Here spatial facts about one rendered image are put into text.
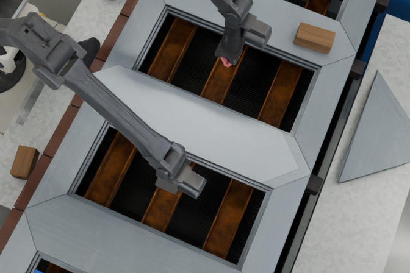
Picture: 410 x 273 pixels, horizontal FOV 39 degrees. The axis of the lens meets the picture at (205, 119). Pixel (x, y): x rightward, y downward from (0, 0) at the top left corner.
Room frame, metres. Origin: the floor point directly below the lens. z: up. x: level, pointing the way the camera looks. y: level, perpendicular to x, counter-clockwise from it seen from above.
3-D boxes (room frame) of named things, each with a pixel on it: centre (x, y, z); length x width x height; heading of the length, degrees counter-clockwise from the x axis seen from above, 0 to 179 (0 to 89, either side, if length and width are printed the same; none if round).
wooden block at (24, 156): (0.45, 0.57, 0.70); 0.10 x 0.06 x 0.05; 174
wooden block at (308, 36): (0.93, -0.33, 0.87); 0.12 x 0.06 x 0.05; 78
